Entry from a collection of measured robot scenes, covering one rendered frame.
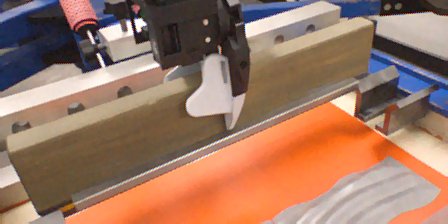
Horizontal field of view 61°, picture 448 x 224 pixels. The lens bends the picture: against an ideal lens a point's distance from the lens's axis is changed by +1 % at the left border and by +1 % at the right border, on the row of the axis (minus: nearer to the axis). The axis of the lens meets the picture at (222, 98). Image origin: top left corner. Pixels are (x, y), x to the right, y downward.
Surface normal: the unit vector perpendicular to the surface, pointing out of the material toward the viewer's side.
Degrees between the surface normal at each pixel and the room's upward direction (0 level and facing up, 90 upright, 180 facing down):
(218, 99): 85
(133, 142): 90
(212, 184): 0
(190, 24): 90
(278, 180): 0
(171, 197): 0
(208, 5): 90
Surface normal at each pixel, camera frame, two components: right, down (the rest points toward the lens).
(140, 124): 0.49, 0.43
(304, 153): -0.09, -0.84
